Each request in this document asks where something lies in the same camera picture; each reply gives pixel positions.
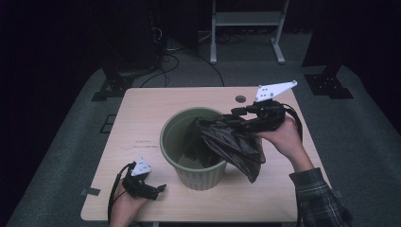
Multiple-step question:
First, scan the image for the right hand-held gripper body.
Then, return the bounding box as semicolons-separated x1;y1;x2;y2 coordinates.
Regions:
246;79;298;133

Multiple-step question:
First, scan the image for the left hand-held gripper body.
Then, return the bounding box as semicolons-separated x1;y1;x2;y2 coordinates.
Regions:
121;156;158;200

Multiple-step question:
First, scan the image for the black plastic garbage bag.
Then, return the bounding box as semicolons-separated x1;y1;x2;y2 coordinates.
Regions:
183;113;267;184

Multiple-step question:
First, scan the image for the green plastic trash can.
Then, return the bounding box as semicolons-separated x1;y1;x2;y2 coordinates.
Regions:
159;106;228;191

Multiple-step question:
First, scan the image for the person's left hand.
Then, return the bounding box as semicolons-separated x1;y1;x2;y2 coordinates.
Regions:
108;183;149;227

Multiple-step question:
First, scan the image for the person's right hand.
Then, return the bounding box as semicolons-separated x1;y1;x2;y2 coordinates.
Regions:
253;115;306;163

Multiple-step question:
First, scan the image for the left hand-held gripper cable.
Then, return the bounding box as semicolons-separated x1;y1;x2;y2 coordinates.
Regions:
107;161;137;225

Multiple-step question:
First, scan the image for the hand-held gripper cable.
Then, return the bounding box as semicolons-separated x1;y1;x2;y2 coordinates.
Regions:
107;161;137;225
282;103;305;143

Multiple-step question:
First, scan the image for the right hand-held gripper cable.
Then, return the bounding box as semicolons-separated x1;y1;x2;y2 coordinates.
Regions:
282;103;305;143

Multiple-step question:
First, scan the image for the black stand base plate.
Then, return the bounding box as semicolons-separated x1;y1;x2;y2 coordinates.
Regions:
91;75;135;102
304;64;354;100

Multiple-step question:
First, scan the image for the looped black floor cable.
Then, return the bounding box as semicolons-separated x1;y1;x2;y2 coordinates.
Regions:
140;52;181;88

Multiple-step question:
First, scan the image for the white metal stand frame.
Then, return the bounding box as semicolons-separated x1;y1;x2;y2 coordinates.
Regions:
209;0;290;65

